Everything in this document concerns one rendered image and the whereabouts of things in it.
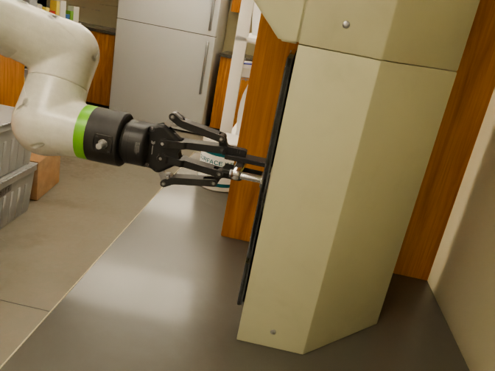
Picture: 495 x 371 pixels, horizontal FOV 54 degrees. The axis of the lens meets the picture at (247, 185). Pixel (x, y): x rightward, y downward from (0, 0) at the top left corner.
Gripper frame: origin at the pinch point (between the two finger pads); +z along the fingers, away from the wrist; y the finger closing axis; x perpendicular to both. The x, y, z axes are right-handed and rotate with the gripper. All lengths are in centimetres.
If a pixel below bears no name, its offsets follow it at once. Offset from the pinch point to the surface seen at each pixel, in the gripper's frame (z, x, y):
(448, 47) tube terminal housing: 26.3, -0.2, 24.3
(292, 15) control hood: 3.0, -10.9, 24.4
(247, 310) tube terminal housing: 5.4, -11.0, -20.1
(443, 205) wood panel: 42, 26, -8
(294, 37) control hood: 3.9, -10.9, 21.7
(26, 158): -146, 192, -83
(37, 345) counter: -23.0, -22.4, -26.0
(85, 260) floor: -88, 154, -121
